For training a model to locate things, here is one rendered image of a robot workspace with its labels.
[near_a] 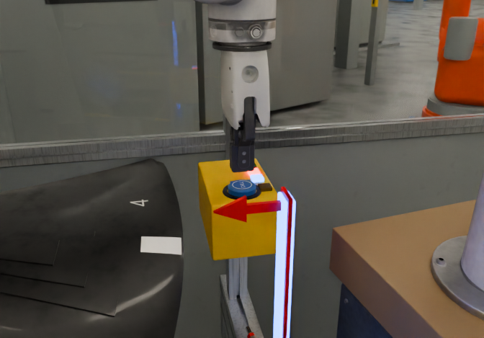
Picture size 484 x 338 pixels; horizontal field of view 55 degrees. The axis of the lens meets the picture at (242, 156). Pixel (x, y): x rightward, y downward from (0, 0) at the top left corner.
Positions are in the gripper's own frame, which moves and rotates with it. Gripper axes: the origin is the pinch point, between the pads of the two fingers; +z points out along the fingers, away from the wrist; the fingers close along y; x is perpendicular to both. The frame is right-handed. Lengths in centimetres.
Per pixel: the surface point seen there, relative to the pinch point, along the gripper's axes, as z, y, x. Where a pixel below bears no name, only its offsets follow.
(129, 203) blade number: -5.3, -21.8, 14.4
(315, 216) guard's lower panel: 38, 46, -29
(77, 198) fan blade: -5.7, -20.7, 18.8
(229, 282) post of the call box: 23.2, 3.0, 1.5
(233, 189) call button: 4.3, -1.4, 1.5
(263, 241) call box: 11.8, -3.5, -2.4
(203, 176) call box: 5.5, 6.5, 4.7
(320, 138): 15, 45, -29
